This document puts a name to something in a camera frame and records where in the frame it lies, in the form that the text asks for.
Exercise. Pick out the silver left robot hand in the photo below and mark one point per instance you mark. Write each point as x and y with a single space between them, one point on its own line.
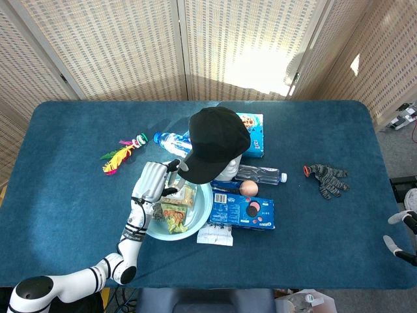
153 179

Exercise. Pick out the light blue plastic bowl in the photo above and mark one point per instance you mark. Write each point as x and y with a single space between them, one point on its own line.
198 208

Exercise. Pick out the white sneaker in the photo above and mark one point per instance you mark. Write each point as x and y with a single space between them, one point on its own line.
411 199

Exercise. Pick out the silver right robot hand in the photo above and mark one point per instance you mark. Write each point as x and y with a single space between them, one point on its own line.
413 221

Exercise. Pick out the brown egg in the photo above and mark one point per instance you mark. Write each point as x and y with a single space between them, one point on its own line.
249 188

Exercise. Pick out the steel wool scrubber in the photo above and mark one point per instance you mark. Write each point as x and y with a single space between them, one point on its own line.
159 213

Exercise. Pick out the green snack packet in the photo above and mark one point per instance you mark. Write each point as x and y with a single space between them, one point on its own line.
174 216

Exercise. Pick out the black floor object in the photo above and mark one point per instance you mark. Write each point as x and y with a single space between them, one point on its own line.
81 304

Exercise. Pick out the black baseball cap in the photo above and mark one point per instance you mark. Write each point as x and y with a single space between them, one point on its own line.
218 137

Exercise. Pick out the white foam mannequin head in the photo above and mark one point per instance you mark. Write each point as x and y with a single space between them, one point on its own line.
229 169

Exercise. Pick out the blue chocolate chip cookie box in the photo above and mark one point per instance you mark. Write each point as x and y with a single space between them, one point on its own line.
255 143

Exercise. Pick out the blue label water bottle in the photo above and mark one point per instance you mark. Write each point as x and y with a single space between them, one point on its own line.
169 141

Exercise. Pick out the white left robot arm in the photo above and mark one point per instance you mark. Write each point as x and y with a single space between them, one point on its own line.
130 238

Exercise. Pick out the grey knit work glove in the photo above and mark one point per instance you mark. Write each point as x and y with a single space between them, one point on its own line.
327 181

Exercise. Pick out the white paper receipt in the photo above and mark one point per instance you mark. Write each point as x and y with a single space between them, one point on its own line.
211 236

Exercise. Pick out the woven rattan screen panel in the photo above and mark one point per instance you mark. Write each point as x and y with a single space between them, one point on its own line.
19 65
114 49
374 49
244 39

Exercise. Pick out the clear white cap water bottle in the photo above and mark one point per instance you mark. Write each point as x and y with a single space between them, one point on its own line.
264 174

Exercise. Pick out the black floor stand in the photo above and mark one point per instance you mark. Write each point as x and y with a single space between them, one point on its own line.
404 182

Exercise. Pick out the blue felt table cover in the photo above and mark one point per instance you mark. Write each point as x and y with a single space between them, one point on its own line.
293 244

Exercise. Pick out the colourful feather shuttlecock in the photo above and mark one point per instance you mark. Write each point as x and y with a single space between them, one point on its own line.
119 156

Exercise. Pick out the clear plastic container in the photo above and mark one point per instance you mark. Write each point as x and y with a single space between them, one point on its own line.
309 301

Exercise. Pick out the blue Oreo cookie box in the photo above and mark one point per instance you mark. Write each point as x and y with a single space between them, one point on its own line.
238 212

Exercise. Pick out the white power strip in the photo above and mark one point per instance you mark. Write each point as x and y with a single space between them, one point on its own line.
399 122

